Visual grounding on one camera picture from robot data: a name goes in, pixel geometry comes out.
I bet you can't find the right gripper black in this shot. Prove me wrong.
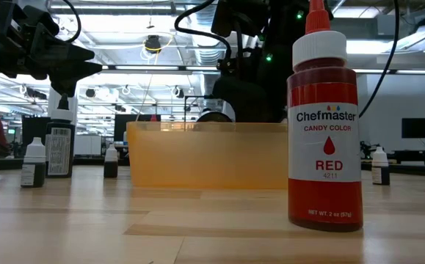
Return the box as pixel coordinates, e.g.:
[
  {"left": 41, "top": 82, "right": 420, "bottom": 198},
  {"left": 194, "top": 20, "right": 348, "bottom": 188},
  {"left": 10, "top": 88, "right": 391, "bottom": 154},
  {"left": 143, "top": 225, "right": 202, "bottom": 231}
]
[{"left": 211, "top": 54, "right": 289, "bottom": 124}]

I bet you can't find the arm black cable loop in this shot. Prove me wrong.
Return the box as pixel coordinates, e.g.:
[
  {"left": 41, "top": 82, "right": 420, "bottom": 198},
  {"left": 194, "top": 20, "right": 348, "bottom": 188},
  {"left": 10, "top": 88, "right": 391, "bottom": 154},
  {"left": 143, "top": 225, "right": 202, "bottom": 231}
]
[
  {"left": 174, "top": 0, "right": 233, "bottom": 73},
  {"left": 61, "top": 0, "right": 83, "bottom": 43}
]

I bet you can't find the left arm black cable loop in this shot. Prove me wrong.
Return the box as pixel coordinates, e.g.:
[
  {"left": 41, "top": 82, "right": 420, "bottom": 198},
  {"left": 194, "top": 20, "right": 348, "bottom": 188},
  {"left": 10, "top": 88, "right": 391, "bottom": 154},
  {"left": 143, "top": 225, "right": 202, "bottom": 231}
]
[{"left": 61, "top": 0, "right": 83, "bottom": 43}]

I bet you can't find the translucent orange plastic tray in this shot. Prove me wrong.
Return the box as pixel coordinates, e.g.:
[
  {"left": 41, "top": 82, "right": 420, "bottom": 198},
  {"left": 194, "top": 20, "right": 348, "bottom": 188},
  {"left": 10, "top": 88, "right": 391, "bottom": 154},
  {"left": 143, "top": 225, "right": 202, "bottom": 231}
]
[{"left": 126, "top": 121, "right": 290, "bottom": 191}]

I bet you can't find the long black supply cable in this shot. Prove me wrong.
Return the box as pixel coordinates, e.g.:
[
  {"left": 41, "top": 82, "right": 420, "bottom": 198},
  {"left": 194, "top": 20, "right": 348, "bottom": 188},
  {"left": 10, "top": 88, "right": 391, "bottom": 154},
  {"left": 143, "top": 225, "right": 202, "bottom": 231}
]
[{"left": 358, "top": 0, "right": 400, "bottom": 119}]

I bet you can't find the black ceiling-hung device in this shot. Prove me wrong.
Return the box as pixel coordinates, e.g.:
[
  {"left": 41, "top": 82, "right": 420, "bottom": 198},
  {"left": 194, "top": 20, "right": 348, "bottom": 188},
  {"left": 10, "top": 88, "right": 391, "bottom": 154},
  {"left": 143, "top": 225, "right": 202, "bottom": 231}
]
[{"left": 144, "top": 34, "right": 161, "bottom": 54}]

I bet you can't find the red Chefmaster candy color bottle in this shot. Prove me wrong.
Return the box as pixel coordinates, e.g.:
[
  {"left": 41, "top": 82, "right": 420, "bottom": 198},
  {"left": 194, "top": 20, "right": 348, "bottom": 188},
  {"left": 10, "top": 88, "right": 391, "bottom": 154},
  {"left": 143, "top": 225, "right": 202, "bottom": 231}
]
[{"left": 287, "top": 0, "right": 363, "bottom": 232}]

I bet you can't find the small white-capped dark bottle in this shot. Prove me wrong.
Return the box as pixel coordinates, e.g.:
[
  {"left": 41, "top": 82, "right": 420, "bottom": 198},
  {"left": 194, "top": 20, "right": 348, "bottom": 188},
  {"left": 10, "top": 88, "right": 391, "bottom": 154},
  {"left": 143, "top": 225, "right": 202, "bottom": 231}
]
[
  {"left": 103, "top": 142, "right": 119, "bottom": 179},
  {"left": 371, "top": 146, "right": 391, "bottom": 186},
  {"left": 20, "top": 136, "right": 47, "bottom": 188}
]

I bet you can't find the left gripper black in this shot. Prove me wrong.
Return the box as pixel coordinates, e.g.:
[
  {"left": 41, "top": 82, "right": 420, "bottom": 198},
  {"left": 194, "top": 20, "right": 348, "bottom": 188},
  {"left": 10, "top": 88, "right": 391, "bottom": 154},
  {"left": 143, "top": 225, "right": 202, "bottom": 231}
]
[{"left": 0, "top": 0, "right": 103, "bottom": 98}]

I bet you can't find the black desk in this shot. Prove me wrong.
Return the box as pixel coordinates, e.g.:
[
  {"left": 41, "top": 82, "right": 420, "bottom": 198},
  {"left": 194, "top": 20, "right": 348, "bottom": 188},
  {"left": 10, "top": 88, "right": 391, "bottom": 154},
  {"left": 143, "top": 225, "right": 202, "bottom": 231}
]
[{"left": 360, "top": 149, "right": 425, "bottom": 166}]

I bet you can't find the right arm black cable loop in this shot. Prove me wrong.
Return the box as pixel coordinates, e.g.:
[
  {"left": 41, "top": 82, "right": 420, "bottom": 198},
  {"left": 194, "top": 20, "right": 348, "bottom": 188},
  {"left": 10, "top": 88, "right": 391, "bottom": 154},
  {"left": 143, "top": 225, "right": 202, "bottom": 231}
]
[{"left": 174, "top": 0, "right": 233, "bottom": 73}]

